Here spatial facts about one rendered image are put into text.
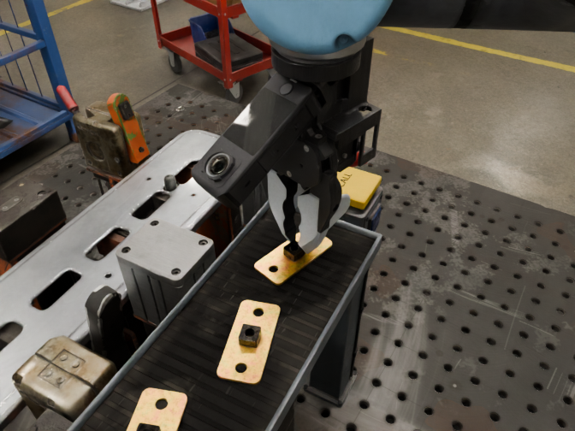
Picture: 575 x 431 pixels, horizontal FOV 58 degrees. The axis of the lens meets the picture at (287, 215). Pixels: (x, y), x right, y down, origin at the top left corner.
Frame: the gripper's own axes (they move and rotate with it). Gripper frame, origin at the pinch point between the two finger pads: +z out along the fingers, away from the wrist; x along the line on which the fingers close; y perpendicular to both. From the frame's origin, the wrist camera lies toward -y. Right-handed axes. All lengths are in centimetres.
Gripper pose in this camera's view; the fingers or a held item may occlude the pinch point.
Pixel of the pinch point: (294, 240)
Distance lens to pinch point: 53.1
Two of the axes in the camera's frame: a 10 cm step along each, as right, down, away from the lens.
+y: 7.1, -4.7, 5.3
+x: -7.0, -4.7, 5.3
